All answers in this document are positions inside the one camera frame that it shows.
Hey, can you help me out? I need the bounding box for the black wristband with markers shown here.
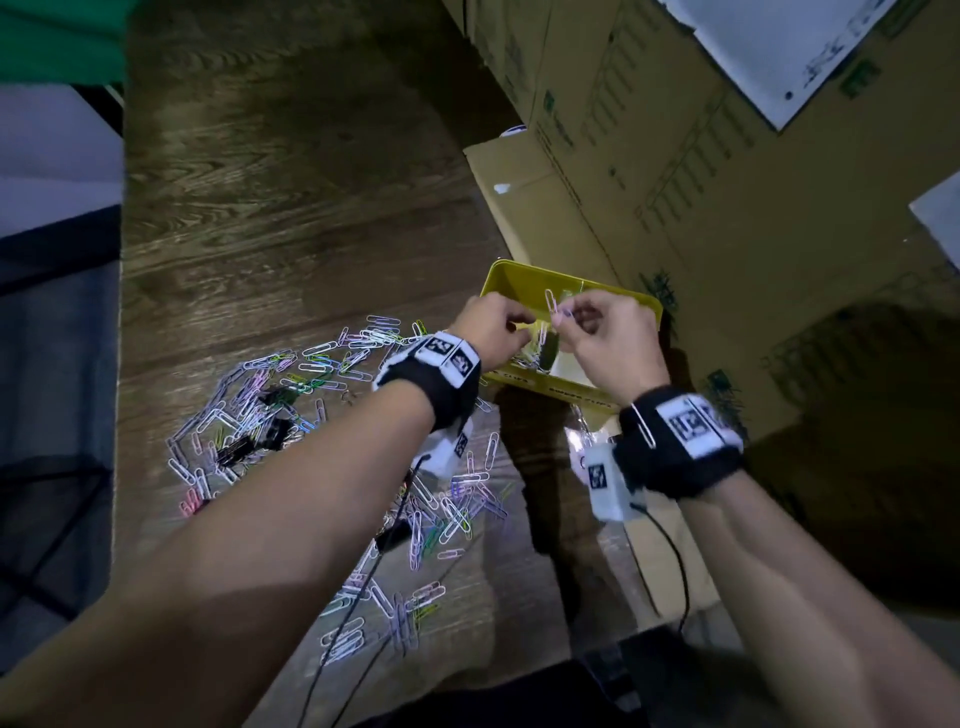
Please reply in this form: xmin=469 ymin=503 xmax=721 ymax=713
xmin=372 ymin=329 xmax=483 ymax=433
xmin=613 ymin=384 xmax=745 ymax=500

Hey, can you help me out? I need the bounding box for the black metal stool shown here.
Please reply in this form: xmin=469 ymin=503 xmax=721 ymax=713
xmin=0 ymin=461 xmax=114 ymax=624

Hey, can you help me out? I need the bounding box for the white furniture with black base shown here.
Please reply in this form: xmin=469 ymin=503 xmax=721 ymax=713
xmin=0 ymin=83 xmax=125 ymax=294

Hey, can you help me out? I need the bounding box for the black camera cable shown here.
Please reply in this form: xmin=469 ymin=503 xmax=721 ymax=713
xmin=296 ymin=453 xmax=433 ymax=728
xmin=629 ymin=500 xmax=691 ymax=637

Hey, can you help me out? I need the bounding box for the person's left hand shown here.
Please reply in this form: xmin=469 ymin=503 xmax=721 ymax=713
xmin=447 ymin=292 xmax=538 ymax=374

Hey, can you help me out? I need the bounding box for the yellow divided bin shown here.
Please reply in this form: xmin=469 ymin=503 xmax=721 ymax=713
xmin=479 ymin=258 xmax=665 ymax=412

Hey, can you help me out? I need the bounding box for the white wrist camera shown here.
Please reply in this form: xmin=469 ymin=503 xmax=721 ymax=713
xmin=414 ymin=416 xmax=475 ymax=481
xmin=583 ymin=440 xmax=645 ymax=524

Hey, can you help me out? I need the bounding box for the person's right forearm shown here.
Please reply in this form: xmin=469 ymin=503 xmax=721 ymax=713
xmin=678 ymin=468 xmax=960 ymax=728

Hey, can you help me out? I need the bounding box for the person's black clothing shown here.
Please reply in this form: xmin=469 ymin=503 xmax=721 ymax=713
xmin=359 ymin=626 xmax=751 ymax=728

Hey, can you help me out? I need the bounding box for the green cloth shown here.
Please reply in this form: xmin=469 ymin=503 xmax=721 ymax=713
xmin=0 ymin=0 xmax=140 ymax=86

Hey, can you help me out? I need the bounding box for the black right wristband with markers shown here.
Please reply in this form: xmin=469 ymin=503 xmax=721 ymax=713
xmin=613 ymin=384 xmax=745 ymax=500

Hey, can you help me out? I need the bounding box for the group of black binder clips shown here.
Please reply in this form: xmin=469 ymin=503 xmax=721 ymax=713
xmin=217 ymin=386 xmax=414 ymax=556

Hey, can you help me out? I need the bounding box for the black right camera cable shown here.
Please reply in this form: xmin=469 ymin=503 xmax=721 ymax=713
xmin=629 ymin=500 xmax=691 ymax=637

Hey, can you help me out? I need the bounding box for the black left camera cable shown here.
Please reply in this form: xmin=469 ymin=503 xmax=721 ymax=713
xmin=296 ymin=453 xmax=433 ymax=728

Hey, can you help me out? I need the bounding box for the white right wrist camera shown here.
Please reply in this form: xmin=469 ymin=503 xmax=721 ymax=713
xmin=583 ymin=440 xmax=645 ymax=524

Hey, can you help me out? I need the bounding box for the large printed cardboard box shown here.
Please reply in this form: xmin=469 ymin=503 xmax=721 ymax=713
xmin=463 ymin=0 xmax=960 ymax=624

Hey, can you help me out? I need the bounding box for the person's left forearm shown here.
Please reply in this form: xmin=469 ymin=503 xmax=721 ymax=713
xmin=0 ymin=378 xmax=436 ymax=728

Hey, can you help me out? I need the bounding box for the black left wristband with markers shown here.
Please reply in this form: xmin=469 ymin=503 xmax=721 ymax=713
xmin=372 ymin=329 xmax=483 ymax=433

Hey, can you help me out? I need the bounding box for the person's right hand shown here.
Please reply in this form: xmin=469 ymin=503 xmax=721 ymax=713
xmin=551 ymin=288 xmax=673 ymax=408

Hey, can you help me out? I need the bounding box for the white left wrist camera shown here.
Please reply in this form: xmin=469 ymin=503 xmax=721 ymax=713
xmin=414 ymin=416 xmax=475 ymax=481

